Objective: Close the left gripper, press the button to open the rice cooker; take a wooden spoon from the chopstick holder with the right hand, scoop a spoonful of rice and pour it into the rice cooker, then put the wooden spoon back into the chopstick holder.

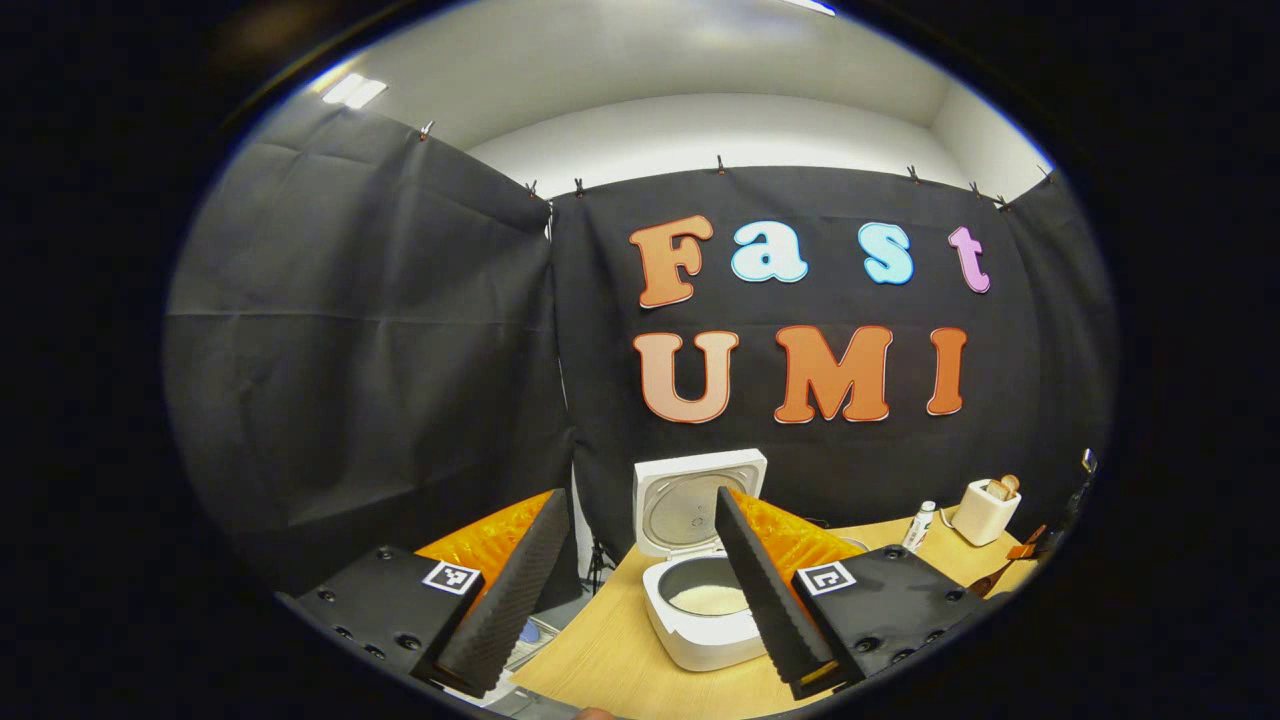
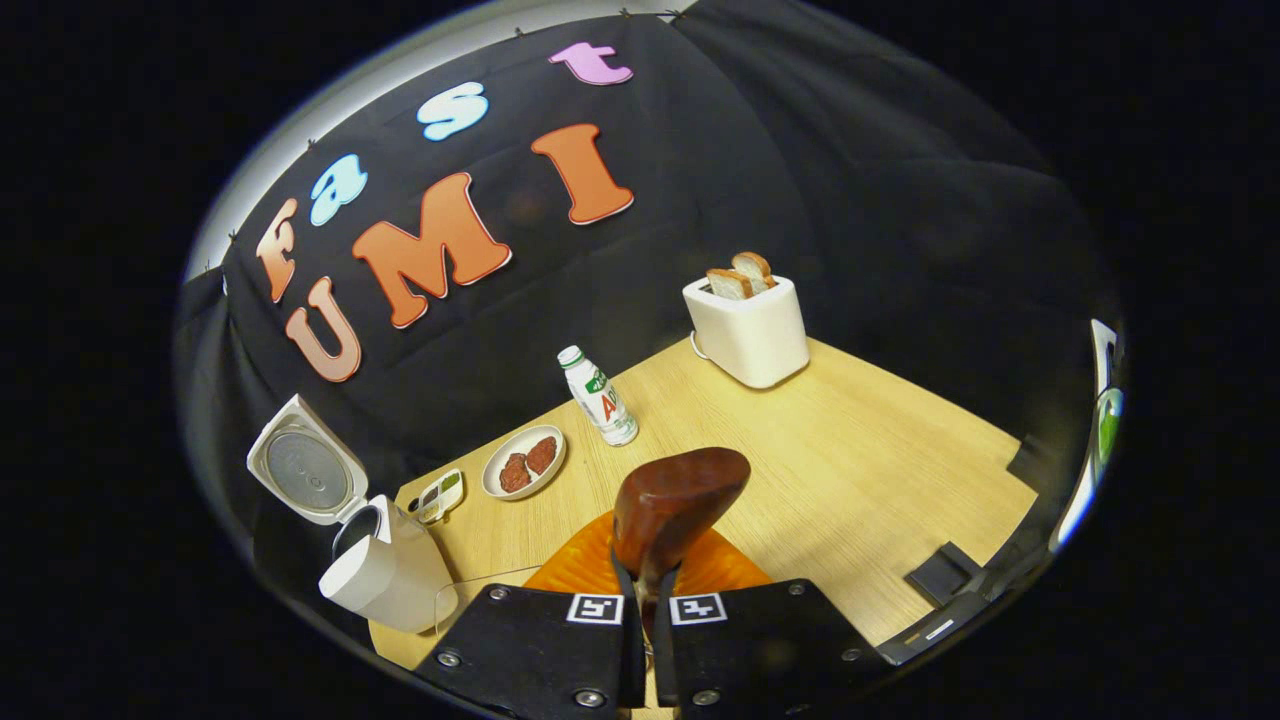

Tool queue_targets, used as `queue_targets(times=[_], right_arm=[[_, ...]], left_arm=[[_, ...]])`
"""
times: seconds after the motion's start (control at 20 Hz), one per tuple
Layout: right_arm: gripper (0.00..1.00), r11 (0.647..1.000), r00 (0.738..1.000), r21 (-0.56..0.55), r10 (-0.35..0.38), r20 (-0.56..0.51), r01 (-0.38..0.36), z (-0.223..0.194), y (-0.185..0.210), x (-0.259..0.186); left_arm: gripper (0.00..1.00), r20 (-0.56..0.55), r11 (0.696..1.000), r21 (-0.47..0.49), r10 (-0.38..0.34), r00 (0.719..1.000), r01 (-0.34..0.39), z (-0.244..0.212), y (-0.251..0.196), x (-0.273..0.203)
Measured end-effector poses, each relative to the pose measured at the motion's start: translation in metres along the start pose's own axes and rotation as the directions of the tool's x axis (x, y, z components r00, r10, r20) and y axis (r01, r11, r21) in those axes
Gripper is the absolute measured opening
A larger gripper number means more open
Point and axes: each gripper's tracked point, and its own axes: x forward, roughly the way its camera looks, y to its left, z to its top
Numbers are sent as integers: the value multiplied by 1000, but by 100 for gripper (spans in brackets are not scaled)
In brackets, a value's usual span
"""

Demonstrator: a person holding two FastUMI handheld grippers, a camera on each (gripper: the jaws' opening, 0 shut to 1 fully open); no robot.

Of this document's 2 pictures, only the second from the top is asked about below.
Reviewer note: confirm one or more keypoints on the white round plate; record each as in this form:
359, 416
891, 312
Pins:
495, 485

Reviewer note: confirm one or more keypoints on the toasted bread slice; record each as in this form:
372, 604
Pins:
755, 267
730, 285

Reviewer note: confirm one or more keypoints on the brown wooden spoon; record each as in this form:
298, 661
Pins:
670, 510

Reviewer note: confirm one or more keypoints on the small black pad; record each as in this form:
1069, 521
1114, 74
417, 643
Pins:
945, 573

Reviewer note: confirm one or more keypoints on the white drink bottle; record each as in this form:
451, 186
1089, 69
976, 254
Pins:
605, 405

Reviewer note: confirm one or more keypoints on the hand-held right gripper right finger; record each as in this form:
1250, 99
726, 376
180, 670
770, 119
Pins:
760, 645

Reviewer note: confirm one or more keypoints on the bowl of green vegetables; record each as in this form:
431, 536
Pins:
1108, 425

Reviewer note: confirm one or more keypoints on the black backdrop cloth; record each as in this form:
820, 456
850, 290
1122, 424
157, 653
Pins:
800, 200

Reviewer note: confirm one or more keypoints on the white rice cooker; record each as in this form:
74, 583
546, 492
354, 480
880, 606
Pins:
400, 580

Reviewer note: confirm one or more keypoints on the red meat piece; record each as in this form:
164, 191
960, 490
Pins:
514, 473
541, 455

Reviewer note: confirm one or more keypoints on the white divided condiment tray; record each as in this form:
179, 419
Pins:
440, 497

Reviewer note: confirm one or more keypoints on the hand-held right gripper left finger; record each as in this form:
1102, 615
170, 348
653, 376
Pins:
540, 640

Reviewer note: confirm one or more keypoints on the white toaster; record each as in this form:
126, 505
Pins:
750, 335

